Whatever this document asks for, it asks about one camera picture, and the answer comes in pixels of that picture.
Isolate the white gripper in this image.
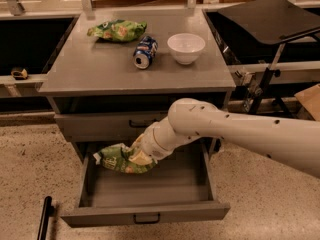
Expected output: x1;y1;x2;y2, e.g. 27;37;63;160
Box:
129;122;172;166

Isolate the green jalapeno chip bag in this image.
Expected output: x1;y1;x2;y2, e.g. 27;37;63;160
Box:
93;143;156;174

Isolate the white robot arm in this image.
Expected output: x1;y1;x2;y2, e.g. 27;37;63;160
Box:
129;98;320;178

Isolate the closed grey upper drawer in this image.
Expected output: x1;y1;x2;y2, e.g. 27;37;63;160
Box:
55;111;167;142

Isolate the open grey middle drawer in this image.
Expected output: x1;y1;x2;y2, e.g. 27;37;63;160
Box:
61;141;230;227

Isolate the grey drawer cabinet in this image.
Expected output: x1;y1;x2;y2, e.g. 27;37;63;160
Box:
38;6;236;229

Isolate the green chip bag rear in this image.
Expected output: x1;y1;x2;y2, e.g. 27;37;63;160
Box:
87;19;147;42

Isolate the blue soda can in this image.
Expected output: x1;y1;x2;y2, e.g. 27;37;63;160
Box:
133;36;158;69

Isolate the black bar on floor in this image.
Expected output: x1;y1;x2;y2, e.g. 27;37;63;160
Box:
37;196;54;240

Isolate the white bowl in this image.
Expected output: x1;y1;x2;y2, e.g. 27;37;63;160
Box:
167;33;206;65

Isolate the small dark object on ledge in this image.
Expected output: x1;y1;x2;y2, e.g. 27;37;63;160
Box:
11;67;28;80

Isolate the cardboard box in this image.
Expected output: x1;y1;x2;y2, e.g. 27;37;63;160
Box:
295;84;320;121

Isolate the black tray stand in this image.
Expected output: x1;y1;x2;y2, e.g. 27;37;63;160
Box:
208;0;320;114

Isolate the black upper drawer handle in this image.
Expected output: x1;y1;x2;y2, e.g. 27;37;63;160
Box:
128;119;157;128

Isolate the black open drawer handle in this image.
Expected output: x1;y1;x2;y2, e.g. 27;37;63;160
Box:
133;213;161;225

